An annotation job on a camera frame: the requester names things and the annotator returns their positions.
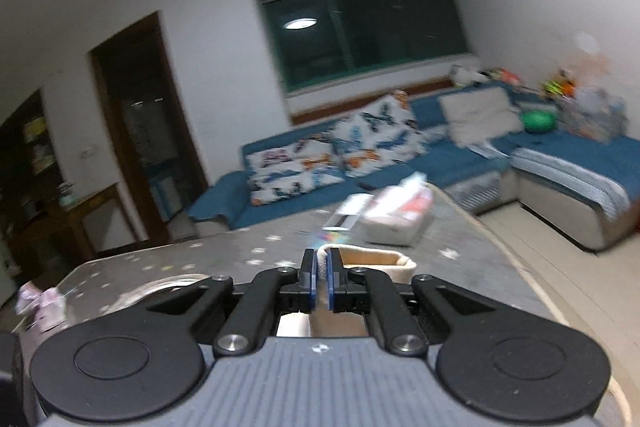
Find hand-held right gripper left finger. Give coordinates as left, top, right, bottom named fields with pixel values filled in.
left=145, top=248, right=318, bottom=358

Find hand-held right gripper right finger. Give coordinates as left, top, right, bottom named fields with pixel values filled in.
left=325, top=247, right=496, bottom=358

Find cream sweatshirt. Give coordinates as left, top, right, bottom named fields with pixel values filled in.
left=277, top=244, right=418, bottom=339

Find clear plastic toy box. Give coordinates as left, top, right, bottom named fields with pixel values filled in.
left=310, top=229, right=352, bottom=246

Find pink white tissue pack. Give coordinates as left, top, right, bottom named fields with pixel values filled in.
left=15, top=284, right=68, bottom=333

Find white remote control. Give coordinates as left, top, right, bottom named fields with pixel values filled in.
left=324, top=193, right=373, bottom=232

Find white tissue box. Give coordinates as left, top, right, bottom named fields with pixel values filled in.
left=360, top=172, right=435, bottom=247

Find wide butterfly print pillow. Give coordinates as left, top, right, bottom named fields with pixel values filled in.
left=247, top=138, right=346, bottom=206

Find grey star-print tablecloth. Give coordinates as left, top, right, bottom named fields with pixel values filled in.
left=0, top=184, right=640, bottom=427

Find square butterfly print pillow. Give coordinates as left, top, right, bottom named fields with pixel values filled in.
left=330, top=91, right=431, bottom=168

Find wooden side cabinet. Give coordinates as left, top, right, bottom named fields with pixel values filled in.
left=47, top=182, right=151, bottom=258

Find wooden shelf unit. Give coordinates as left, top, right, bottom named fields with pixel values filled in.
left=0, top=89, right=66, bottom=268

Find white papers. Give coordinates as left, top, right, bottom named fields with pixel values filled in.
left=467, top=139, right=511, bottom=158

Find beige pillow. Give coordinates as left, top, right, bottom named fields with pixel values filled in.
left=439, top=87, right=525, bottom=145

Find black white plush toy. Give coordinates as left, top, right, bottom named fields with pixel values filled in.
left=449, top=64, right=488, bottom=88

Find blue corner sofa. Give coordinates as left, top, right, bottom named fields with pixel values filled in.
left=187, top=79, right=640, bottom=253

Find dark window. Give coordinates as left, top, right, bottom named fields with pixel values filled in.
left=252, top=0, right=476, bottom=95

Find pink orange plush toys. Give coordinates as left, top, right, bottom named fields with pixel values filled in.
left=487, top=67, right=522, bottom=86

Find yellow green toy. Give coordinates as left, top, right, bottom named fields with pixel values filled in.
left=542, top=69, right=578, bottom=101

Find clear storage container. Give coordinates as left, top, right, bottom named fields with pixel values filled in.
left=560, top=87, right=628, bottom=142

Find wooden wall rail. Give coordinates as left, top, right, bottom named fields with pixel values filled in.
left=290, top=77, right=453, bottom=126

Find wooden door frame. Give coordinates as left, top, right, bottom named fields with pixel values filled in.
left=89, top=11, right=210, bottom=253

